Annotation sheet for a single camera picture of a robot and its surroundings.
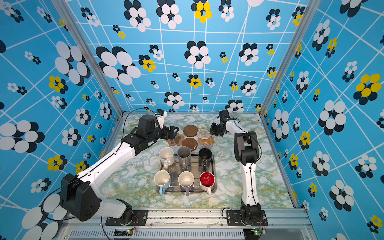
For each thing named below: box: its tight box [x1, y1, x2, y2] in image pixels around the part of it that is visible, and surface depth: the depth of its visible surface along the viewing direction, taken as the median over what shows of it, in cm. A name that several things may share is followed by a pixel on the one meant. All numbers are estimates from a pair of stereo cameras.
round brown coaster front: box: [182, 137, 198, 152], surface depth 104 cm
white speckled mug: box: [158, 146, 175, 169], surface depth 91 cm
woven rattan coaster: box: [198, 136, 214, 146], surface depth 104 cm
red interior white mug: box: [199, 171, 216, 196], surface depth 82 cm
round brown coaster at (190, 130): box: [183, 124, 198, 137], surface depth 112 cm
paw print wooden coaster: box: [166, 133, 184, 147], surface depth 104 cm
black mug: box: [198, 148, 213, 173], surface depth 91 cm
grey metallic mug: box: [177, 146, 192, 170], surface depth 89 cm
